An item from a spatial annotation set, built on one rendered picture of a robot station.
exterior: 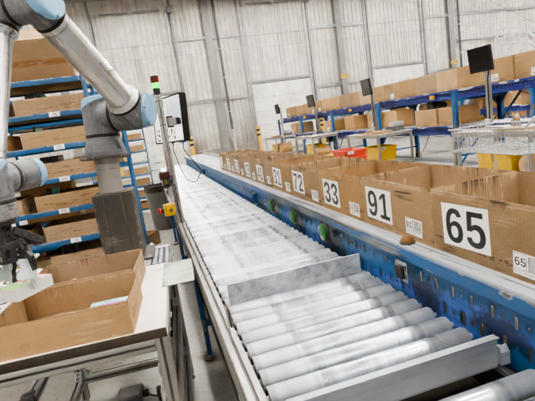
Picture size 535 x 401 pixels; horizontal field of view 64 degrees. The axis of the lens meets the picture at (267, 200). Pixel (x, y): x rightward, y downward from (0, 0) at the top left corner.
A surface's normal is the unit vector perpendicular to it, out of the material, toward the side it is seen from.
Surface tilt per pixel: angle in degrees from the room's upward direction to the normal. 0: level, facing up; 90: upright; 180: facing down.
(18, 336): 91
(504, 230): 90
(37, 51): 123
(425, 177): 90
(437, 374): 90
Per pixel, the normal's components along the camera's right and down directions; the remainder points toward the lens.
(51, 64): 0.30, 0.64
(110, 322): 0.21, 0.16
